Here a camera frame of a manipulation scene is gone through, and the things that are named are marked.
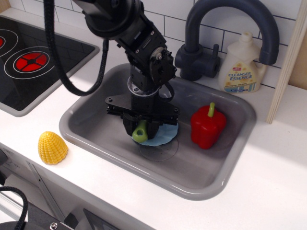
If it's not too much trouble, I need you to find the light wooden side panel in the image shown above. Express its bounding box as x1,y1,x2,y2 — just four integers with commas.
266,0,307,124

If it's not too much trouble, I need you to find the cream cleanser essence bottle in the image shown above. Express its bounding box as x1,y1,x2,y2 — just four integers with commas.
218,32,267,93

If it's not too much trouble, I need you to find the yellow toy corn piece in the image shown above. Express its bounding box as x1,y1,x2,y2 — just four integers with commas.
38,131,68,165

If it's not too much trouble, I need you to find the black toy stove top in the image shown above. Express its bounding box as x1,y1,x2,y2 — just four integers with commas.
0,15,100,117

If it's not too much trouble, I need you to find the dark grey toy faucet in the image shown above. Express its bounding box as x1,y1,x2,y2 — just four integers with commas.
174,0,280,81

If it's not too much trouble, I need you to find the black braided cable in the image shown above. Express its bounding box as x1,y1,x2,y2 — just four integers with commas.
43,0,110,97

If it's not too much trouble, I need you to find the light blue toy plate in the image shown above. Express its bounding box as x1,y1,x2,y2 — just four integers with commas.
140,124,178,147

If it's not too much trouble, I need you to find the grey spatula green handle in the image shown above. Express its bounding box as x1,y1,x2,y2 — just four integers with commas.
132,120,148,143

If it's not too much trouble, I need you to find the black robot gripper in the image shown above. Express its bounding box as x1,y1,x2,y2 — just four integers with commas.
106,93,180,139

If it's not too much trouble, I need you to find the red toy bell pepper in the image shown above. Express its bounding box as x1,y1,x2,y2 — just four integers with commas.
190,102,226,149

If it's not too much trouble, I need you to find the grey toy sink basin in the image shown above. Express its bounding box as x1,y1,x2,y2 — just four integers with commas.
59,64,256,200

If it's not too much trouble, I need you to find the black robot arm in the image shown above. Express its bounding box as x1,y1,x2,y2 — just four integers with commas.
76,0,179,142

